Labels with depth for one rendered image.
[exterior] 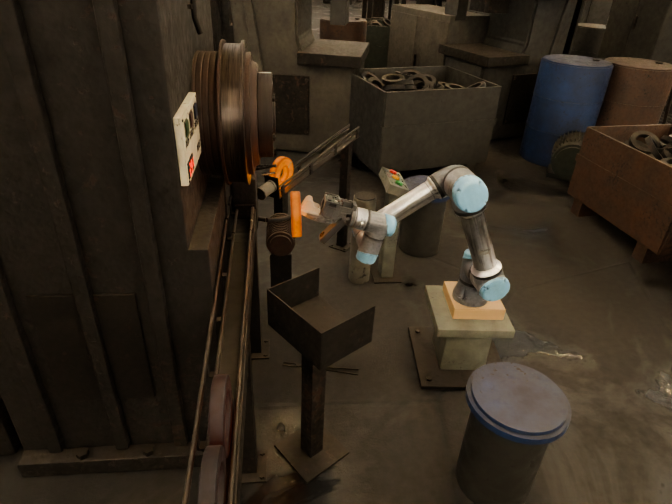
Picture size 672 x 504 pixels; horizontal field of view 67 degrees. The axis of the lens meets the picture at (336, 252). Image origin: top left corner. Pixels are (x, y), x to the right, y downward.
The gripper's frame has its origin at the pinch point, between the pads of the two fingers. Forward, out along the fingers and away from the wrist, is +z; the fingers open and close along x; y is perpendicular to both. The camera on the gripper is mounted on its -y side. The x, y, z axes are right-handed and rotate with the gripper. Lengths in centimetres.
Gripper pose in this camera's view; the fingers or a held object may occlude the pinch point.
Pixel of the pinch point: (295, 209)
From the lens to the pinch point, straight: 173.1
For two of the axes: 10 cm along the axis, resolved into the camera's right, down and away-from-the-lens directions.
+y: 3.0, -8.3, -4.7
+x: 1.0, 5.2, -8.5
